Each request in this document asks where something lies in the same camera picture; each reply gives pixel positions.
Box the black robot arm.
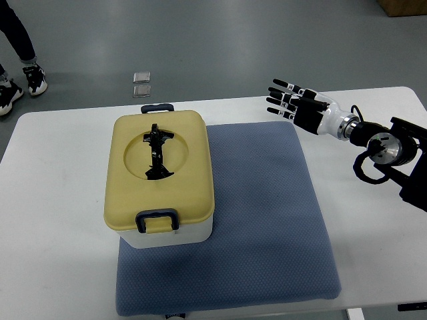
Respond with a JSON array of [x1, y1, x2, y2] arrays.
[[344, 105, 426, 211]]

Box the person leg dark trousers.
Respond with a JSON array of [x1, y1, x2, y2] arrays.
[[1, 1, 37, 64]]

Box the blue padded mat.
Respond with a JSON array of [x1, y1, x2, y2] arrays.
[[116, 121, 341, 316]]

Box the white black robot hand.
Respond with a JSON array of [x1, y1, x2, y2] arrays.
[[266, 79, 352, 140]]

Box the black table bracket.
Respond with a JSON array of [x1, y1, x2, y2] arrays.
[[397, 301, 427, 312]]

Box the brown cardboard box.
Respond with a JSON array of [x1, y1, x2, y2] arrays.
[[377, 0, 426, 17]]

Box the black white sneaker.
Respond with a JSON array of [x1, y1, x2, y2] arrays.
[[1, 80, 23, 116], [23, 64, 48, 96]]

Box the black white sneaker left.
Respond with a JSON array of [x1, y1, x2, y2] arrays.
[[1, 80, 23, 116]]

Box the upper metal floor plate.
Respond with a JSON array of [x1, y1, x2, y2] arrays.
[[133, 71, 151, 83]]

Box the black white sneaker right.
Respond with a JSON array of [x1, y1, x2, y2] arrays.
[[23, 64, 48, 96]]

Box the yellow box lid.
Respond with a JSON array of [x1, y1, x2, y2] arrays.
[[104, 110, 215, 233]]

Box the white storage box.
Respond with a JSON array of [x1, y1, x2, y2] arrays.
[[117, 215, 214, 249]]

